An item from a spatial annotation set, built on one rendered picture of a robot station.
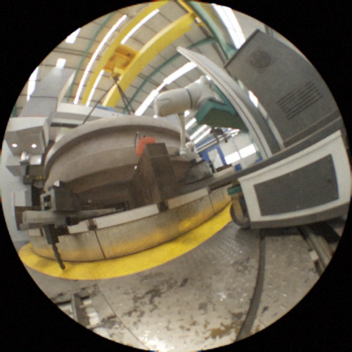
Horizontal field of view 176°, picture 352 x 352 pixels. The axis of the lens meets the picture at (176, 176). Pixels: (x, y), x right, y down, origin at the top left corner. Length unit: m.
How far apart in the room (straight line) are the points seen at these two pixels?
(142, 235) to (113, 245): 0.23
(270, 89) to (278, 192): 0.40
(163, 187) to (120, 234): 0.45
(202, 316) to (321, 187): 0.47
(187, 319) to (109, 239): 0.70
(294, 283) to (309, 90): 0.57
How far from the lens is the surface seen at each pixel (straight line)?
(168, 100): 0.72
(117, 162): 1.46
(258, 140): 0.65
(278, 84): 0.56
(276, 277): 0.39
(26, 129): 3.29
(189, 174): 1.85
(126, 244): 0.86
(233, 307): 0.35
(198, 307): 0.37
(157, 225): 0.86
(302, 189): 0.44
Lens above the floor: 0.30
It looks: 11 degrees up
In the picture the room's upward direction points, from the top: 18 degrees counter-clockwise
